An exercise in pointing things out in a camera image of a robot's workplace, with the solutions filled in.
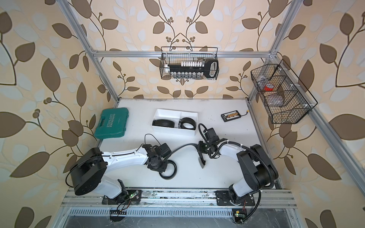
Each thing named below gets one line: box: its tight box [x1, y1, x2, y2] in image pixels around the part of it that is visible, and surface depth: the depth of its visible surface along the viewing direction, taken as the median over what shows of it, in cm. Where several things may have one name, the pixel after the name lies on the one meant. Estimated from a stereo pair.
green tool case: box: [94, 107, 129, 140], surface depth 102 cm
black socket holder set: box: [167, 58, 220, 79], surface depth 87 cm
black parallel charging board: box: [220, 110, 250, 123], surface depth 110 cm
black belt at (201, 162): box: [158, 143, 206, 181], surface depth 84 cm
